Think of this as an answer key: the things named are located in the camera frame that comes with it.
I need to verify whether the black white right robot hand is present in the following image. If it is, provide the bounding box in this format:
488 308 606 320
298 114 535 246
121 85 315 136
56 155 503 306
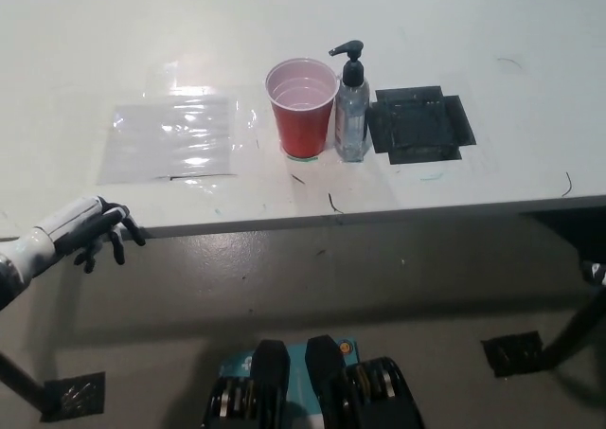
580 259 606 289

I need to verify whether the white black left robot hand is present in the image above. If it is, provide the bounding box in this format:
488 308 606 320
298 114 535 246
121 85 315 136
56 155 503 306
0 195 147 284

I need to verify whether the clear soap pump bottle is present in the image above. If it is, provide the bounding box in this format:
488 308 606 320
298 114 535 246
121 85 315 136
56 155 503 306
329 39 372 163

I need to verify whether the clear plastic sheet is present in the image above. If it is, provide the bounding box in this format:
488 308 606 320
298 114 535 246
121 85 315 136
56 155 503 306
98 95 238 184

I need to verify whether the large black tape patch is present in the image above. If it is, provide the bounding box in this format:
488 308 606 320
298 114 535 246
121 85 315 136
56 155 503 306
366 85 477 167

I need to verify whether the red plastic cup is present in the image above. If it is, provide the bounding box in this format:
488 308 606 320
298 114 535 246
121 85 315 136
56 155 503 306
264 57 340 159

